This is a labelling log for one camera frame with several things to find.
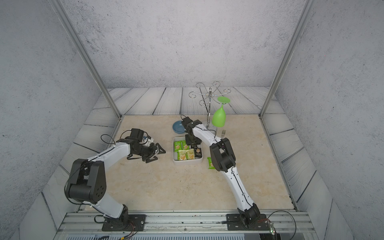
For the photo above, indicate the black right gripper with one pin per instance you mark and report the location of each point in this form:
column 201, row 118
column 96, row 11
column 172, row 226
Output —
column 188, row 142

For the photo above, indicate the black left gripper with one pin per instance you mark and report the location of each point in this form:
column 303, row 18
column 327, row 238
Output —
column 152, row 151

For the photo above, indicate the white plastic storage box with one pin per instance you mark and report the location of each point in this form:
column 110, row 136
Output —
column 185, row 162

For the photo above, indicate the green cookie packet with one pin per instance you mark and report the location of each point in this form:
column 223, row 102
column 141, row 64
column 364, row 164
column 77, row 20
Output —
column 178, row 146
column 211, row 166

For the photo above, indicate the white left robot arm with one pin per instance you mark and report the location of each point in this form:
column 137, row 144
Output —
column 87, row 182

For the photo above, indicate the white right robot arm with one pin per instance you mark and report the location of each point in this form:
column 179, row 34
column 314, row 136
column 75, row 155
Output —
column 224, row 161

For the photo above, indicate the green cookie packet in box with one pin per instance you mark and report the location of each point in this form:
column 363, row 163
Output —
column 178, row 146

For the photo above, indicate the pale yellow cookie packet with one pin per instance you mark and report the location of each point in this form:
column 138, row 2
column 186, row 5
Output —
column 190, row 154

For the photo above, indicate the blue ceramic bowl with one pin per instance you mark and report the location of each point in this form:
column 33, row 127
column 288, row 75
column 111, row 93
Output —
column 178, row 128

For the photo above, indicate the green plastic wine glass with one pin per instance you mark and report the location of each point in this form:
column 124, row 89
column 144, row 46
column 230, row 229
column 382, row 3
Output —
column 219, row 117

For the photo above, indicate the chrome wine glass rack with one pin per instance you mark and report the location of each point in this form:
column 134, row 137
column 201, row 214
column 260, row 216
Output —
column 209, row 95

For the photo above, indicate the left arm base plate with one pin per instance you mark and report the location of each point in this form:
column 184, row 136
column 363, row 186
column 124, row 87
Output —
column 123, row 222

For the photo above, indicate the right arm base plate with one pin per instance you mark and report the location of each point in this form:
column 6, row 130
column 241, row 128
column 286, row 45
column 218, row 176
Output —
column 237, row 222

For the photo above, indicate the aluminium frame rail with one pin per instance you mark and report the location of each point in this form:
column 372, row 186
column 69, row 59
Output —
column 187, row 225

